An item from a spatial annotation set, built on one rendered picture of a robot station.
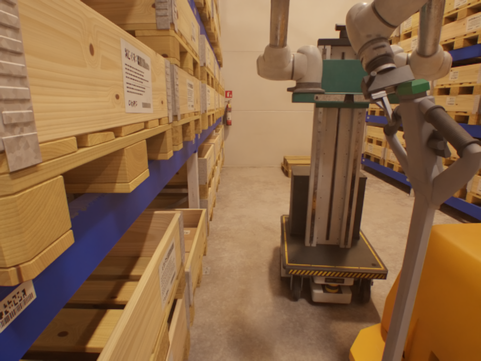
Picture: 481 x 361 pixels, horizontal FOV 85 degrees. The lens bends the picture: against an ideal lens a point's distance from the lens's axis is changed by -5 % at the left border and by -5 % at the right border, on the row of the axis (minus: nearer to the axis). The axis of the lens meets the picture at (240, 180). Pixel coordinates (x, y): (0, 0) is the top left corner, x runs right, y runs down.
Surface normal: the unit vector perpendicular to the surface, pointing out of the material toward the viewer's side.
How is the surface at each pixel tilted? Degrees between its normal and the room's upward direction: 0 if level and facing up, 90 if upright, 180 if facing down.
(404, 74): 62
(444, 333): 74
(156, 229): 90
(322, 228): 90
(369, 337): 22
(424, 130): 90
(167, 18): 90
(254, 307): 0
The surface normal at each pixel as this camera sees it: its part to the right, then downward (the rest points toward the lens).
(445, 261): -0.93, -0.36
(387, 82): -0.25, -0.23
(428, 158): -0.13, 0.26
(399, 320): -0.79, 0.15
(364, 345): -0.37, -0.89
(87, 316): 0.00, -0.96
